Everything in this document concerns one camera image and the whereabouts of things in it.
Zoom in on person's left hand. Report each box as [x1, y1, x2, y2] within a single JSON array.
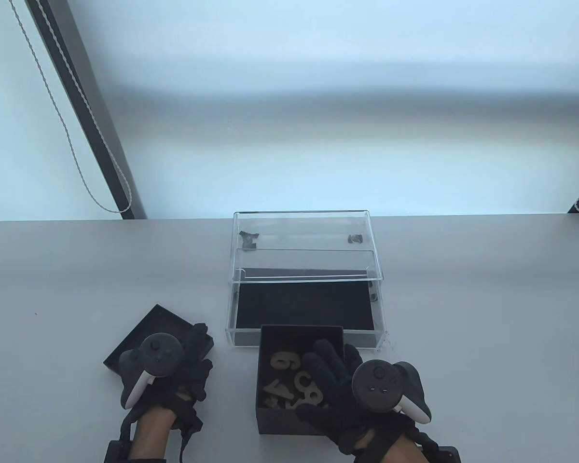
[[120, 322, 214, 411]]

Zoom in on person's right hand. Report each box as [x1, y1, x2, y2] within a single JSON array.
[[296, 339, 418, 455]]

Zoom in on person's right forearm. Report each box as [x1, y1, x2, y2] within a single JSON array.
[[380, 433, 432, 463]]

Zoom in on person's left forearm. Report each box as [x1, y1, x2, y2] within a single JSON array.
[[127, 404, 180, 463]]

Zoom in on black open box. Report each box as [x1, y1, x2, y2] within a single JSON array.
[[254, 324, 346, 436]]

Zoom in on pile of wooden numbers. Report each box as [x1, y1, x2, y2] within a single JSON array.
[[262, 351, 327, 411]]

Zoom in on grey and white left controller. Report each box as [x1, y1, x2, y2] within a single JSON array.
[[120, 333, 184, 410]]

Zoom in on grey and white controller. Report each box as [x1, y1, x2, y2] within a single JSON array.
[[120, 333, 184, 410], [351, 361, 433, 425]]

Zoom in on grey and white right controller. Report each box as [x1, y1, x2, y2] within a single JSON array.
[[351, 361, 433, 425]]

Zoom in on black mat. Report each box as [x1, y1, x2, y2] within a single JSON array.
[[234, 268, 378, 334]]

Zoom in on black box lid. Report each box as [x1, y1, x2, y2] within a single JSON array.
[[103, 304, 215, 374]]

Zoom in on clear acrylic case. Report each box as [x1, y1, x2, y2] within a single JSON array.
[[224, 210, 389, 349]]

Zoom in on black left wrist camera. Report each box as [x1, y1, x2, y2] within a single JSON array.
[[104, 417, 138, 463]]

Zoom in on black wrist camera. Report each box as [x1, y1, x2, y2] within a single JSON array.
[[413, 427, 462, 463], [104, 417, 138, 463]]

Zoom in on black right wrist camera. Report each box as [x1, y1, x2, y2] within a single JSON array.
[[413, 427, 462, 463]]

